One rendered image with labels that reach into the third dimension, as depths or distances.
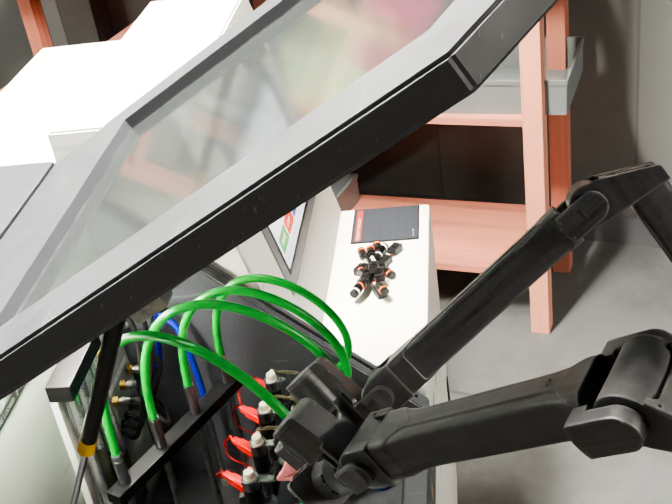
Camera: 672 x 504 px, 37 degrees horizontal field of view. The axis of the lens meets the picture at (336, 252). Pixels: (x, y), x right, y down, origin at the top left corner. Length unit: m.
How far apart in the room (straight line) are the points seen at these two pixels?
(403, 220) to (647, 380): 1.59
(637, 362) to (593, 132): 3.11
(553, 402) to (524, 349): 2.66
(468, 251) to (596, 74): 0.81
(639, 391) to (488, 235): 2.89
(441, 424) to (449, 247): 2.66
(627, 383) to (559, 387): 0.08
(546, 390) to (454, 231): 2.86
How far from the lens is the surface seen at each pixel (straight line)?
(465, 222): 3.82
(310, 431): 1.18
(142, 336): 1.37
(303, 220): 2.14
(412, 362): 1.38
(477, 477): 3.10
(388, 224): 2.39
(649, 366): 0.87
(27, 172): 1.73
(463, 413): 1.01
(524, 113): 3.21
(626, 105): 3.88
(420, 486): 1.73
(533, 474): 3.10
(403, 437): 1.07
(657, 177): 1.33
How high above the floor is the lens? 2.16
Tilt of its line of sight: 31 degrees down
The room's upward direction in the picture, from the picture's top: 9 degrees counter-clockwise
